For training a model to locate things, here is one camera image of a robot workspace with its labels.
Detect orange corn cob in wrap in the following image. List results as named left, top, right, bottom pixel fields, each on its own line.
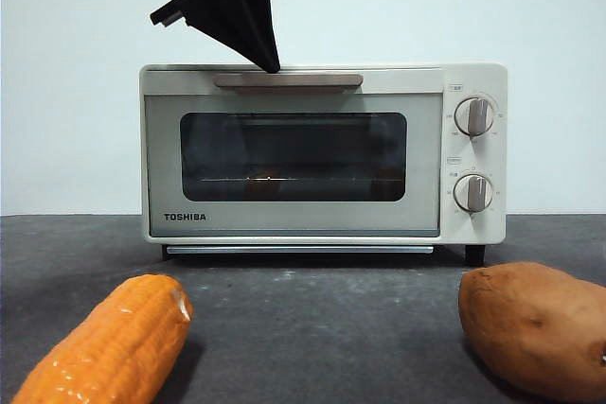
left=9, top=273, right=195, bottom=404

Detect large beige oven knob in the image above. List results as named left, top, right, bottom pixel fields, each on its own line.
left=454, top=97, right=496, bottom=136

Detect small beige oven knob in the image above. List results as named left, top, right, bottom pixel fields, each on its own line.
left=453, top=173, right=493, bottom=213

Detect cream Toshiba toaster oven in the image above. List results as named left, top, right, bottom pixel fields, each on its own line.
left=138, top=61, right=508, bottom=267

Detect wire oven rack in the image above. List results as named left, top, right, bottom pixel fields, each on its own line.
left=201, top=176, right=399, bottom=184

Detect metal oven crumb tray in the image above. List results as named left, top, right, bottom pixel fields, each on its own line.
left=165, top=245, right=436, bottom=256

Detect brown sweet potato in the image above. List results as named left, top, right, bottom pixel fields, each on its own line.
left=457, top=261, right=606, bottom=389

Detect oven door with beige handle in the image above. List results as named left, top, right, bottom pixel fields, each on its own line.
left=143, top=70, right=445, bottom=238

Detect black oven foot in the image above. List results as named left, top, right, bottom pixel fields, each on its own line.
left=465, top=243, right=486, bottom=267

